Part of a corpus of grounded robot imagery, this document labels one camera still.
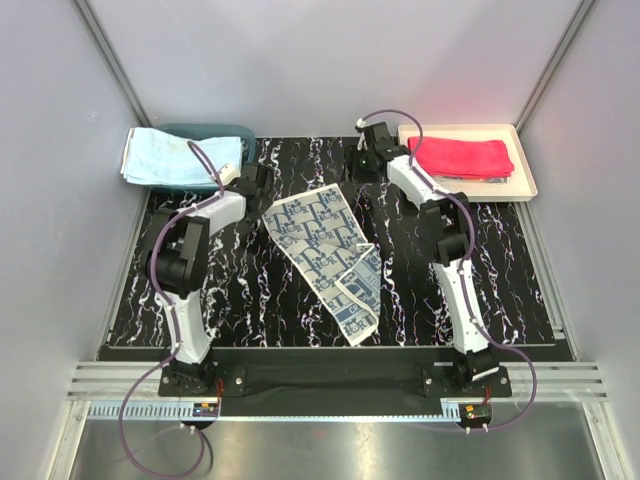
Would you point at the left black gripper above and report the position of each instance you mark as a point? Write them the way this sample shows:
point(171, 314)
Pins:
point(264, 205)

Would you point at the right aluminium frame post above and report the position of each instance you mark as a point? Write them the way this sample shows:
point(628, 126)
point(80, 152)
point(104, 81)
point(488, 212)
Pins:
point(556, 59)

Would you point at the blue beige patterned towel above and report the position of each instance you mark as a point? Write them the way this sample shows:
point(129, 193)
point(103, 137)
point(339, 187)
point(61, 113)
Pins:
point(318, 232)

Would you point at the red towel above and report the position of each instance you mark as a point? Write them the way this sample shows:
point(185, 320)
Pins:
point(447, 156)

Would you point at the colourful bear print towel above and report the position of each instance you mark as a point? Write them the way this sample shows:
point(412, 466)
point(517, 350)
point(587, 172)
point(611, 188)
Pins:
point(472, 178)

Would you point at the aluminium rail with slots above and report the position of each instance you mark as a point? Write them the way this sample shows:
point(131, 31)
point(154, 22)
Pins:
point(403, 395)

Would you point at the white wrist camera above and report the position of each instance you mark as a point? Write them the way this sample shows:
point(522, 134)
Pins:
point(227, 174)
point(361, 126)

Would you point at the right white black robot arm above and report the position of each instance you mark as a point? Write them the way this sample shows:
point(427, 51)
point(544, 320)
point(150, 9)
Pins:
point(446, 220)

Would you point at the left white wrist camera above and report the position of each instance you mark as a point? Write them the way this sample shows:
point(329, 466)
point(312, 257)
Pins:
point(227, 174)

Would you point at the light blue towel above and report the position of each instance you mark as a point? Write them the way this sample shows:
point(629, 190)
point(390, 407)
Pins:
point(158, 159)

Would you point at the left aluminium frame post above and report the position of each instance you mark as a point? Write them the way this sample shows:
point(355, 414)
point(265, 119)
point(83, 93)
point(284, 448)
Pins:
point(111, 59)

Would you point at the aluminium frame post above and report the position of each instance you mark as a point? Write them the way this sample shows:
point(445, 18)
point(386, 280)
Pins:
point(556, 59)
point(111, 59)

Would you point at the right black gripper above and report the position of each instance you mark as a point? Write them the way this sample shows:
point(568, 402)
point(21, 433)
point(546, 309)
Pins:
point(351, 158)

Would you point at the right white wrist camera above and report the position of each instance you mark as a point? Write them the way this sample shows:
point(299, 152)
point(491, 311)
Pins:
point(361, 126)

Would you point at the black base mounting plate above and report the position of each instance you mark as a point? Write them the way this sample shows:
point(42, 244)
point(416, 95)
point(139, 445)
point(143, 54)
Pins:
point(325, 375)

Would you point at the teal plastic basket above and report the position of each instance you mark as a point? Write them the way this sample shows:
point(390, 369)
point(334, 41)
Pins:
point(201, 131)

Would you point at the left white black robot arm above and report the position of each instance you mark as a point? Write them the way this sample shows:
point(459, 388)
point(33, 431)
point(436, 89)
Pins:
point(177, 262)

